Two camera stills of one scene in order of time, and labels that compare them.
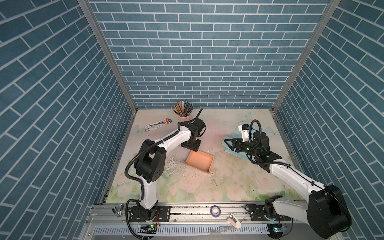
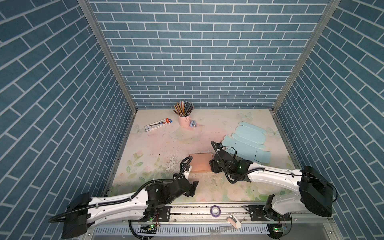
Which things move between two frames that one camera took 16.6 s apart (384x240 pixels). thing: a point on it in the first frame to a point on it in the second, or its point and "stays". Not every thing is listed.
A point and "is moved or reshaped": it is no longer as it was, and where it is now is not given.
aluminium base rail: [188, 222] stays
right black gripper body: [246, 147] to [229, 172]
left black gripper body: [193, 144] to [169, 201]
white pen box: [158, 123] stays
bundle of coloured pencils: [183, 109] stays
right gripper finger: [231, 147] to [214, 164]
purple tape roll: [217, 214] stays
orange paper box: [200, 159] is moved or reshaped
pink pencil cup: [185, 119] stays
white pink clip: [233, 219] stays
